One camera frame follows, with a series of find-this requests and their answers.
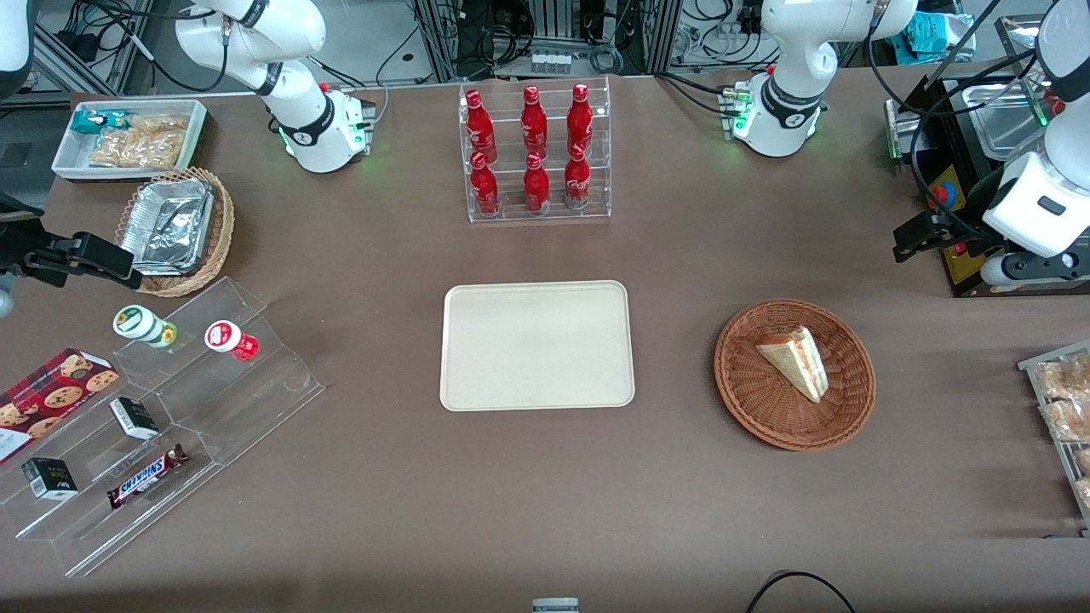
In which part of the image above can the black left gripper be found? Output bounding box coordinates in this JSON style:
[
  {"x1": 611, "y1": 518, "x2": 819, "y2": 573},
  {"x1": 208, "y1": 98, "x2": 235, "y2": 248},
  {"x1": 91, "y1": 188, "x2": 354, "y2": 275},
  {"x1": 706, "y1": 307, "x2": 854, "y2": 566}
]
[{"x1": 892, "y1": 211, "x2": 990, "y2": 263}]

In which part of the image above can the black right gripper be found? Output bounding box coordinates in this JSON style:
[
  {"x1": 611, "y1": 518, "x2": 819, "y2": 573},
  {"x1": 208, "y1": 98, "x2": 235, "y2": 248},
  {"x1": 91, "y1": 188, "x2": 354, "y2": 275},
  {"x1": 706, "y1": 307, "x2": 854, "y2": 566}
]
[{"x1": 0, "y1": 192, "x2": 144, "y2": 291}]

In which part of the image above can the triangular sandwich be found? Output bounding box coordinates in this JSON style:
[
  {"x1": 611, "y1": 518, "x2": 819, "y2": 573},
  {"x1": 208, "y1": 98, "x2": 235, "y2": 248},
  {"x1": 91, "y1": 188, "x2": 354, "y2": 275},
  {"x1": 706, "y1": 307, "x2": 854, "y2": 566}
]
[{"x1": 754, "y1": 325, "x2": 829, "y2": 404}]

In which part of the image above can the oval wicker basket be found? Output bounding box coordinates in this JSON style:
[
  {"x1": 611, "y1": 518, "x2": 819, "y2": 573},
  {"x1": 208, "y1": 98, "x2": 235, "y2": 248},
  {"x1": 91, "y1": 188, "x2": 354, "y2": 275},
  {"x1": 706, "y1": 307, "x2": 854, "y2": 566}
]
[{"x1": 113, "y1": 166, "x2": 237, "y2": 299}]

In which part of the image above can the tray of packaged pastries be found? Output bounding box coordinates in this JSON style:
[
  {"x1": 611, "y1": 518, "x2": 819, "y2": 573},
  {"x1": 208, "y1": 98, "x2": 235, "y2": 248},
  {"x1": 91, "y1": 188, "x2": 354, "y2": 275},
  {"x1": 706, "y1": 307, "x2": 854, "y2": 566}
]
[{"x1": 1017, "y1": 340, "x2": 1090, "y2": 539}]

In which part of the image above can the round brown wicker basket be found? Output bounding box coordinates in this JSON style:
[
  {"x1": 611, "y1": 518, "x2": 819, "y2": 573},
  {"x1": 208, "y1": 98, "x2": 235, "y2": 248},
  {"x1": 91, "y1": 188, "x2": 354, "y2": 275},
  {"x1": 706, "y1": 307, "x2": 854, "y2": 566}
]
[{"x1": 713, "y1": 298, "x2": 877, "y2": 453}]

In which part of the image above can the beige rectangular tray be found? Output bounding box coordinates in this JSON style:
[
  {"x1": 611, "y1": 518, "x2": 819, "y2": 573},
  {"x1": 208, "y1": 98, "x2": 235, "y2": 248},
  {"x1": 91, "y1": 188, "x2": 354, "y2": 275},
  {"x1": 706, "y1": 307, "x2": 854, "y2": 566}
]
[{"x1": 439, "y1": 279, "x2": 637, "y2": 413}]

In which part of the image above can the green-capped white drink bottle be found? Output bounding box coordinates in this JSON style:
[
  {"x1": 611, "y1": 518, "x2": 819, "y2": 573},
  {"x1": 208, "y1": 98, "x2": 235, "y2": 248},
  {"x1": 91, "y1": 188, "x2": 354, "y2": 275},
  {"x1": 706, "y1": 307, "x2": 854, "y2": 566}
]
[{"x1": 112, "y1": 304, "x2": 179, "y2": 351}]

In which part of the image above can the stack of foil trays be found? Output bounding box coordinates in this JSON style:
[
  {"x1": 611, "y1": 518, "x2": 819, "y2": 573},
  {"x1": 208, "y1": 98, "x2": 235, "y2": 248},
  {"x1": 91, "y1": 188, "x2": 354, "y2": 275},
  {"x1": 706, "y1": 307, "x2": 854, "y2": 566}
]
[{"x1": 119, "y1": 177, "x2": 215, "y2": 277}]

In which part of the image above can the white rectangular bin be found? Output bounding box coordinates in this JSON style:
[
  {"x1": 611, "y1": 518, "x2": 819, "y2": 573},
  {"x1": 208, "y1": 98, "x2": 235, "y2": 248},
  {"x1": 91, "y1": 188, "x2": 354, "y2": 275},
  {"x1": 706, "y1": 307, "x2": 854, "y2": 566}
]
[{"x1": 50, "y1": 98, "x2": 210, "y2": 185}]

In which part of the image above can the black food warmer appliance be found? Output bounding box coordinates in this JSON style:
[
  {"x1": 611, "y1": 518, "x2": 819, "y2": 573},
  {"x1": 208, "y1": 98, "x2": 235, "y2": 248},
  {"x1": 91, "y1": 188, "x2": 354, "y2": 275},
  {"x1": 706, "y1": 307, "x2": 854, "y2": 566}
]
[{"x1": 884, "y1": 15, "x2": 1090, "y2": 299}]

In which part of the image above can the clear bag of crackers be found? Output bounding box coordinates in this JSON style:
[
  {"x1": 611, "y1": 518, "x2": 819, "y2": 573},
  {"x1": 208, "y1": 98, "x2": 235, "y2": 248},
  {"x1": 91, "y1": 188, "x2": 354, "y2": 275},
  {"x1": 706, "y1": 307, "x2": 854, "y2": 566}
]
[{"x1": 89, "y1": 114, "x2": 190, "y2": 169}]

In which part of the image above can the steel warmer pan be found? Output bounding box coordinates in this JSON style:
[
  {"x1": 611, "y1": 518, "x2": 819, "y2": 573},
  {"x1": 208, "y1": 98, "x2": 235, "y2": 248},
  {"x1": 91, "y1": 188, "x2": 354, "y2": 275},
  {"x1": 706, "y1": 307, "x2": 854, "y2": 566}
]
[{"x1": 961, "y1": 82, "x2": 1050, "y2": 162}]

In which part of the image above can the red-capped drink bottle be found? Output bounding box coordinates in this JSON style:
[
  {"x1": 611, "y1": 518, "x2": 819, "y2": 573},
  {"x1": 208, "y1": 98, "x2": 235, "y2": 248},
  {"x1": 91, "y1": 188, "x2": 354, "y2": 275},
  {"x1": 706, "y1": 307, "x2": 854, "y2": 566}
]
[{"x1": 204, "y1": 319, "x2": 260, "y2": 363}]

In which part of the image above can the teal snack packet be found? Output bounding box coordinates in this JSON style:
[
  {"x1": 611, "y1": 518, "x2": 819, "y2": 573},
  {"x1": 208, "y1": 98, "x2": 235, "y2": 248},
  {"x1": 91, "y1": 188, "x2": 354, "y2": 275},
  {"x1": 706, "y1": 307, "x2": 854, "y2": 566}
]
[{"x1": 70, "y1": 109, "x2": 135, "y2": 135}]

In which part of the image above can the red cookie box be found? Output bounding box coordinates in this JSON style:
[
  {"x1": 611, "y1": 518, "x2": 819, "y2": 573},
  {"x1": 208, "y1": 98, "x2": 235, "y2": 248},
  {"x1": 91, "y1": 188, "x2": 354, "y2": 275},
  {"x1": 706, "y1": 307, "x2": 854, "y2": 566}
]
[{"x1": 0, "y1": 347, "x2": 121, "y2": 466}]

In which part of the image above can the small black box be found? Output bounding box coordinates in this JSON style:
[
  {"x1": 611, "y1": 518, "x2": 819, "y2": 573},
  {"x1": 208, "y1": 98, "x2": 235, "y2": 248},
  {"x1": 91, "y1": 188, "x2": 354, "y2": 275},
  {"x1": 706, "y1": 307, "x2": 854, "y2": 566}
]
[
  {"x1": 20, "y1": 457, "x2": 79, "y2": 501},
  {"x1": 108, "y1": 396, "x2": 161, "y2": 442}
]

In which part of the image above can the clear acrylic stepped stand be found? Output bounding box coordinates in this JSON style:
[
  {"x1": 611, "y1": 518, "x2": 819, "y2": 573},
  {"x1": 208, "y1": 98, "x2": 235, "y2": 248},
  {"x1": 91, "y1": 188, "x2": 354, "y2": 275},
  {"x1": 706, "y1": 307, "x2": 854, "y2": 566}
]
[{"x1": 0, "y1": 276, "x2": 327, "y2": 580}]

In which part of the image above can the teal plastic bag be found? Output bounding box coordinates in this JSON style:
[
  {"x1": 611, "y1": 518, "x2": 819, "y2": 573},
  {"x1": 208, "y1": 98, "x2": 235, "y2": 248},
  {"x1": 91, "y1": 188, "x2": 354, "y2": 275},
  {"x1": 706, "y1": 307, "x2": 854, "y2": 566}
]
[{"x1": 903, "y1": 12, "x2": 977, "y2": 66}]

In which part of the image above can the snickers chocolate bar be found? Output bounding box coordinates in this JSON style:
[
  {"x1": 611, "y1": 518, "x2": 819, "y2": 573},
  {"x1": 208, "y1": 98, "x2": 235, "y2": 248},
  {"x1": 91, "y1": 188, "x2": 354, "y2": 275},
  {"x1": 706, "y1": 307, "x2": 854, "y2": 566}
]
[{"x1": 106, "y1": 444, "x2": 189, "y2": 511}]

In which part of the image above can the red cola bottle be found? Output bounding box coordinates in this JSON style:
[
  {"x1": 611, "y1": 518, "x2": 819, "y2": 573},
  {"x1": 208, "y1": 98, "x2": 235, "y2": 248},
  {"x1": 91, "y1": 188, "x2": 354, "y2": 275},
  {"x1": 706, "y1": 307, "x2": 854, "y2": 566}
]
[
  {"x1": 567, "y1": 83, "x2": 594, "y2": 154},
  {"x1": 520, "y1": 85, "x2": 548, "y2": 158},
  {"x1": 464, "y1": 89, "x2": 498, "y2": 161},
  {"x1": 523, "y1": 152, "x2": 552, "y2": 215},
  {"x1": 564, "y1": 143, "x2": 592, "y2": 211},
  {"x1": 469, "y1": 152, "x2": 501, "y2": 216}
]

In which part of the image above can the clear acrylic bottle rack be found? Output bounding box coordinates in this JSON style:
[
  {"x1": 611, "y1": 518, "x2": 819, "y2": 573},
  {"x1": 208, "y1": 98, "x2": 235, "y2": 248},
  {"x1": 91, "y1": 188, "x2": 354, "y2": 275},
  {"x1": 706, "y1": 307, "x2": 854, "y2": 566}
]
[{"x1": 458, "y1": 76, "x2": 612, "y2": 226}]

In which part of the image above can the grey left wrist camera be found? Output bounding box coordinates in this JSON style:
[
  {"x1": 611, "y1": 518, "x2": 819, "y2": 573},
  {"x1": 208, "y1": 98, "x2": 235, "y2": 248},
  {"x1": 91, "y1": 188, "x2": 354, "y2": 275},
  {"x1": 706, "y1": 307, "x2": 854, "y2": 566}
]
[{"x1": 978, "y1": 252, "x2": 1090, "y2": 288}]

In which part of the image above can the black cable loop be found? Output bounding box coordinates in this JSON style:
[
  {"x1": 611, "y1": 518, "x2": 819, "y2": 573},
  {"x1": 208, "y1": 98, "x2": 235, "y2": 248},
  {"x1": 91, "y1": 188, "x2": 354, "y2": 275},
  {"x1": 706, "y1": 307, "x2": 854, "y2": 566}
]
[{"x1": 745, "y1": 570, "x2": 858, "y2": 613}]

